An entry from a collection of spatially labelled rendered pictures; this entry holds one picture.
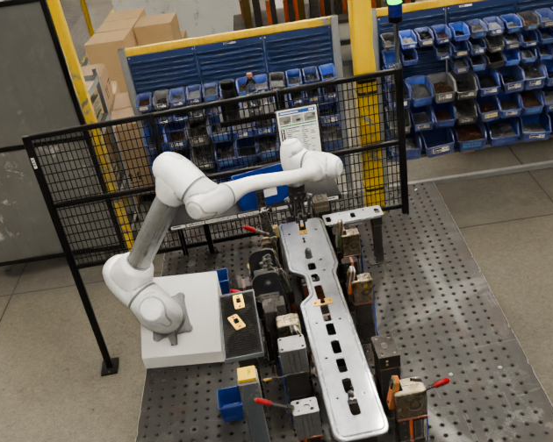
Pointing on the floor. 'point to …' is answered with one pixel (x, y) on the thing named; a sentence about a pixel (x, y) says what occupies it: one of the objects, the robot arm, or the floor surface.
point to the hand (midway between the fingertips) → (301, 222)
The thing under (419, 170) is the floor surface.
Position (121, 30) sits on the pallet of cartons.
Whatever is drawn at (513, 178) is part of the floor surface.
